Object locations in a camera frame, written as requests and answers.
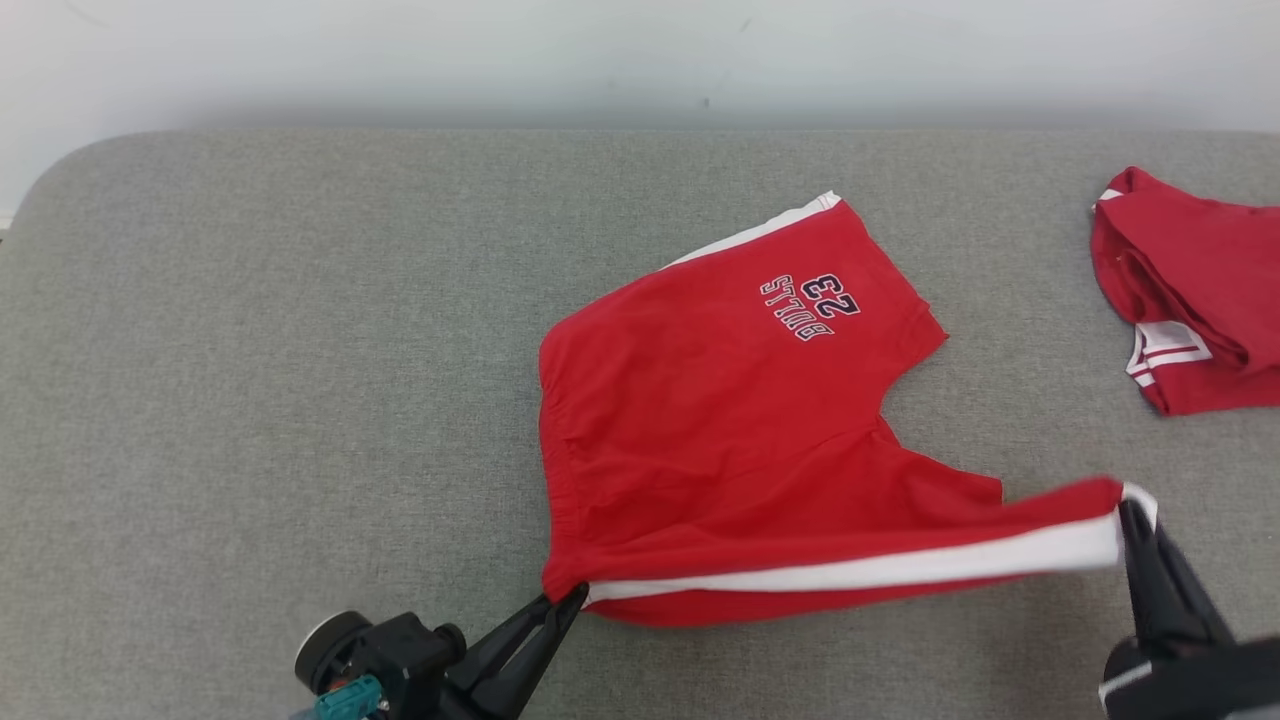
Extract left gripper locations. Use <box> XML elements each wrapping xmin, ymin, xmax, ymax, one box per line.
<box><xmin>385</xmin><ymin>583</ymin><xmax>591</xmax><ymax>720</ymax></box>

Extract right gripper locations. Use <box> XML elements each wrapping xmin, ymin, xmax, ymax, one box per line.
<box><xmin>1100</xmin><ymin>498</ymin><xmax>1280</xmax><ymax>720</ymax></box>

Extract red Bulls shorts white stripe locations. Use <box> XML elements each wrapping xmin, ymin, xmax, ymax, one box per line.
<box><xmin>538</xmin><ymin>192</ymin><xmax>1159</xmax><ymax>629</ymax></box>

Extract red Bulls jersey white sleeves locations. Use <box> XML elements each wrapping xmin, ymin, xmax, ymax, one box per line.
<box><xmin>1090</xmin><ymin>166</ymin><xmax>1280</xmax><ymax>417</ymax></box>

